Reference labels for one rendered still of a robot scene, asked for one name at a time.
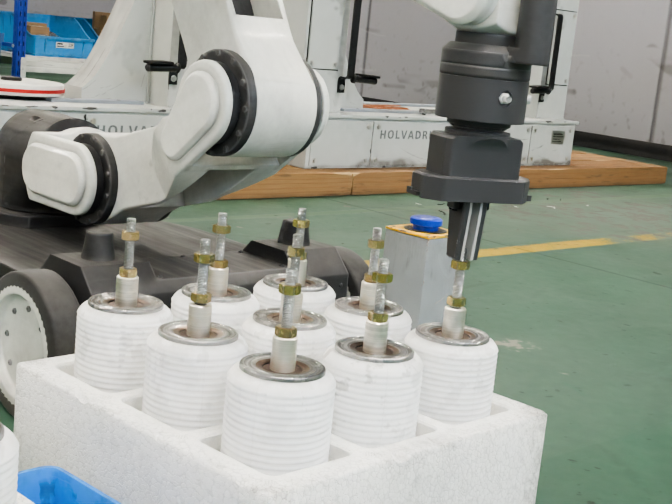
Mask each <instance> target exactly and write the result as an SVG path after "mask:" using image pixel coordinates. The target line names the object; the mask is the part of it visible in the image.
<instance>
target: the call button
mask: <svg viewBox="0 0 672 504"><path fill-rule="evenodd" d="M410 223H412V224H413V229H416V230H421V231H429V232H435V231H438V229H439V227H441V226H442V223H443V220H442V219H441V218H439V217H435V216H430V215H412V216H411V217H410Z"/></svg>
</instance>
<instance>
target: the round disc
mask: <svg viewBox="0 0 672 504"><path fill-rule="evenodd" d="M64 93H65V88H64V84H62V83H58V82H53V81H47V80H39V79H30V78H21V77H17V76H0V98H7V99H22V100H45V97H61V96H63V95H64Z"/></svg>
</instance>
